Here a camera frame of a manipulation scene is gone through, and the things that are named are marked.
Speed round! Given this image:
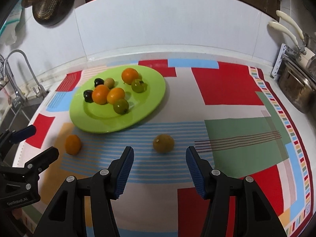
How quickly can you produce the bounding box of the small orange citrus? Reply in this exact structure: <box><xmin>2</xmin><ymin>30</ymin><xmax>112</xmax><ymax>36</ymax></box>
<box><xmin>64</xmin><ymin>134</ymin><xmax>82</xmax><ymax>156</ymax></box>

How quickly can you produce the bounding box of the dark purple plum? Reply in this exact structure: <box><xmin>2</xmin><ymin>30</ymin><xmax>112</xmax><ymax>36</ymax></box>
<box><xmin>83</xmin><ymin>89</ymin><xmax>94</xmax><ymax>103</ymax></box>
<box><xmin>94</xmin><ymin>78</ymin><xmax>104</xmax><ymax>87</ymax></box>

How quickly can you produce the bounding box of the speckled yellow-brown fruit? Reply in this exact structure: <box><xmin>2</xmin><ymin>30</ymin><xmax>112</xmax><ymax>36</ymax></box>
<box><xmin>153</xmin><ymin>134</ymin><xmax>175</xmax><ymax>153</ymax></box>

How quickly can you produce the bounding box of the large orange mandarin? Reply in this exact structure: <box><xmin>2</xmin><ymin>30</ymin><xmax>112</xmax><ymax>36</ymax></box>
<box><xmin>92</xmin><ymin>85</ymin><xmax>110</xmax><ymax>105</ymax></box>

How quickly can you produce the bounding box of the yellow-green round fruit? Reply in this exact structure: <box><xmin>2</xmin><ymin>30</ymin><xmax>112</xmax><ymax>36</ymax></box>
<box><xmin>113</xmin><ymin>99</ymin><xmax>129</xmax><ymax>115</ymax></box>

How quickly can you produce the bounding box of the orange citrus fruit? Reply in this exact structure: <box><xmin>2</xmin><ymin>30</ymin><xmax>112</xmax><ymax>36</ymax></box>
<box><xmin>107</xmin><ymin>87</ymin><xmax>125</xmax><ymax>105</ymax></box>

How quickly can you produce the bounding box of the brownish green round fruit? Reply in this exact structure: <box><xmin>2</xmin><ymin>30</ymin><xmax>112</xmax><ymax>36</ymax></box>
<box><xmin>104</xmin><ymin>78</ymin><xmax>115</xmax><ymax>89</ymax></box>

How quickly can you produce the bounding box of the small orange mandarin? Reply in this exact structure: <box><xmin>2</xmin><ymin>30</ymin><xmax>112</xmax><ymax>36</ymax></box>
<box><xmin>121</xmin><ymin>67</ymin><xmax>139</xmax><ymax>85</ymax></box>

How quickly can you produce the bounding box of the large chrome kitchen faucet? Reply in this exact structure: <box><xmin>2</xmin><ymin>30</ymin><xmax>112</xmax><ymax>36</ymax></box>
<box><xmin>1</xmin><ymin>55</ymin><xmax>26</xmax><ymax>109</ymax></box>

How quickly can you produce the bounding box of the stainless steel sink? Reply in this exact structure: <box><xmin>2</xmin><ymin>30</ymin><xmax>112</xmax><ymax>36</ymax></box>
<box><xmin>0</xmin><ymin>96</ymin><xmax>45</xmax><ymax>154</ymax></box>

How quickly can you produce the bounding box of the thin chrome gooseneck faucet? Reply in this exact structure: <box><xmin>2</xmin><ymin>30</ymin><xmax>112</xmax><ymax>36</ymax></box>
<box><xmin>3</xmin><ymin>49</ymin><xmax>48</xmax><ymax>101</ymax></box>

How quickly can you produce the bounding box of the lime green plate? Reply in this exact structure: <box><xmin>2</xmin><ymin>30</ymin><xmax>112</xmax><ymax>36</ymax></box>
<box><xmin>69</xmin><ymin>65</ymin><xmax>166</xmax><ymax>133</ymax></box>

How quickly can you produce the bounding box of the colourful patchwork table mat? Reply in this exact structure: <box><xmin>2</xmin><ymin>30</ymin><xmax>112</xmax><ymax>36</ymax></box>
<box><xmin>12</xmin><ymin>58</ymin><xmax>314</xmax><ymax>237</ymax></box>

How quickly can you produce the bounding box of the teal white paper package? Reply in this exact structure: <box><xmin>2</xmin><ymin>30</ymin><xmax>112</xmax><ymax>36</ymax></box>
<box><xmin>0</xmin><ymin>0</ymin><xmax>23</xmax><ymax>45</ymax></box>

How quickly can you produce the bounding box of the stainless steel pot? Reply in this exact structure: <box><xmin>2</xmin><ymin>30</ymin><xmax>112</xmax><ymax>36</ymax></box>
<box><xmin>278</xmin><ymin>60</ymin><xmax>315</xmax><ymax>114</ymax></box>

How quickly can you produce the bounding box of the metal dish rack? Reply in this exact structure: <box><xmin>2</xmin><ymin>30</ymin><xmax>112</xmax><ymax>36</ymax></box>
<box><xmin>271</xmin><ymin>43</ymin><xmax>293</xmax><ymax>80</ymax></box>

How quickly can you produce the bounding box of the cream pan handle lower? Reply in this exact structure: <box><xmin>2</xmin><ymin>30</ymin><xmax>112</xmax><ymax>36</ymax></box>
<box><xmin>268</xmin><ymin>21</ymin><xmax>306</xmax><ymax>54</ymax></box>

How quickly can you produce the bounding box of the cream pan handle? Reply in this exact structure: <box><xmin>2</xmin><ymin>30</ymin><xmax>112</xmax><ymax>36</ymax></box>
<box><xmin>276</xmin><ymin>10</ymin><xmax>305</xmax><ymax>47</ymax></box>
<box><xmin>268</xmin><ymin>21</ymin><xmax>306</xmax><ymax>54</ymax></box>

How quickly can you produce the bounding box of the cream pan handle upper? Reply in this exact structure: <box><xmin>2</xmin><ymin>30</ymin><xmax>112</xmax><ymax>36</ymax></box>
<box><xmin>276</xmin><ymin>10</ymin><xmax>305</xmax><ymax>47</ymax></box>

